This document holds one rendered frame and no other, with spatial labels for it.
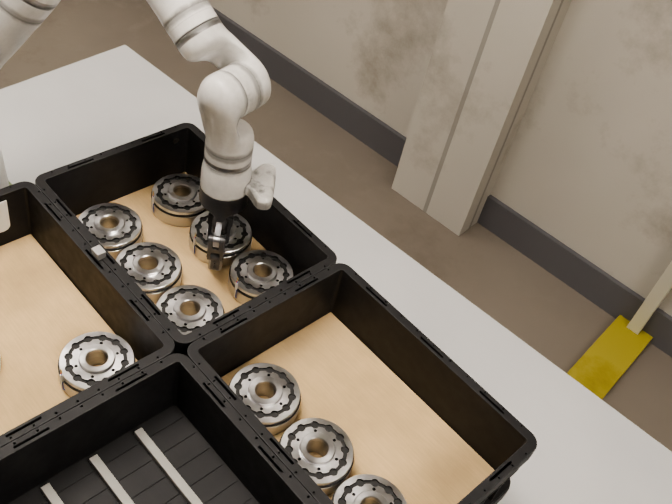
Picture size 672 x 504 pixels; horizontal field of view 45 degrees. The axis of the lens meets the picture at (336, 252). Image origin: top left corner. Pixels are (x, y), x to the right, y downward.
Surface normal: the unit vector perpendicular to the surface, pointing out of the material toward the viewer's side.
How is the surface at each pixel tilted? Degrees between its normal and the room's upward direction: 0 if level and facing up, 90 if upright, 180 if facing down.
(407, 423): 0
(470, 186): 90
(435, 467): 0
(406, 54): 90
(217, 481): 0
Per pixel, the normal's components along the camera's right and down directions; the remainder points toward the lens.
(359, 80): -0.66, 0.44
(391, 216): 0.18, -0.69
